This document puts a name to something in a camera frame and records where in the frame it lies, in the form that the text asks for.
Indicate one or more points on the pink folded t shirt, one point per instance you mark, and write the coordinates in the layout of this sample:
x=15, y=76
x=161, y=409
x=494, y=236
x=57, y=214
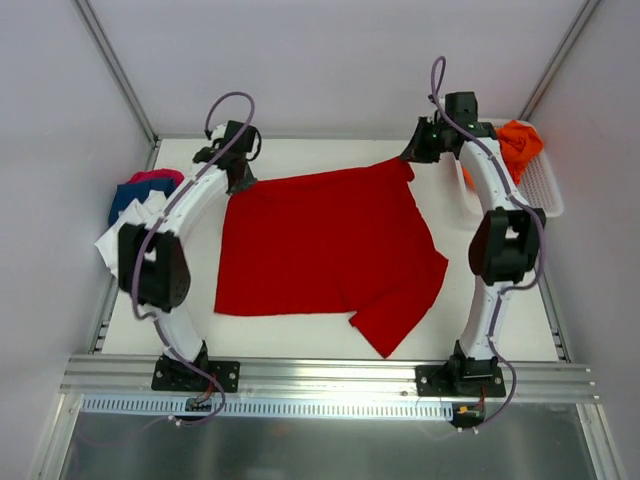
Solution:
x=160, y=174

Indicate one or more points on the white slotted cable duct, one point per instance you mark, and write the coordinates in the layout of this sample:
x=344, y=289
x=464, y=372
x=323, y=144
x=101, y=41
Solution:
x=268, y=408

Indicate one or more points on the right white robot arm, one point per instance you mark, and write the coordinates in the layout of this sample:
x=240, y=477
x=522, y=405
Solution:
x=508, y=243

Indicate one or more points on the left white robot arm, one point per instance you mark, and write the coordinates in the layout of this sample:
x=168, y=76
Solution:
x=152, y=265

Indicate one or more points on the white plastic basket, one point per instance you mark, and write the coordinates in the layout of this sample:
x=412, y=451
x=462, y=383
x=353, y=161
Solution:
x=538, y=186

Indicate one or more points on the orange t shirt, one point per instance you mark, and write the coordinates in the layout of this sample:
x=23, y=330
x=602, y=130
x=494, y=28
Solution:
x=519, y=144

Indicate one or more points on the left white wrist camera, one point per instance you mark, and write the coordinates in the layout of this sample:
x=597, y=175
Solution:
x=216, y=133

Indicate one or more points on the red t shirt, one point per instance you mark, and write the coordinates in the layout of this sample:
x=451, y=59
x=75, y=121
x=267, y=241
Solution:
x=348, y=241

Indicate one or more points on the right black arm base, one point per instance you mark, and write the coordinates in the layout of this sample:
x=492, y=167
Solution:
x=461, y=376

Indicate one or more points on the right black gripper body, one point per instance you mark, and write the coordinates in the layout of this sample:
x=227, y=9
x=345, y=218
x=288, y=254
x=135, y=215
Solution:
x=423, y=145

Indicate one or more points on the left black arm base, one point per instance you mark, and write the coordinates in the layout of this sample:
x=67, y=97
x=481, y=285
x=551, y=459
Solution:
x=171, y=375

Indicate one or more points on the blue folded t shirt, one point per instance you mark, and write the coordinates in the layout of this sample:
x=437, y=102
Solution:
x=140, y=191

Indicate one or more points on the aluminium mounting rail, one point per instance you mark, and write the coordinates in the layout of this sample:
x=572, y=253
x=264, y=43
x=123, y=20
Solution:
x=349, y=380

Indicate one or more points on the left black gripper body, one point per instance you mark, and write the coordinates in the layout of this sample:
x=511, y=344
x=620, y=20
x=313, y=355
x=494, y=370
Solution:
x=239, y=176

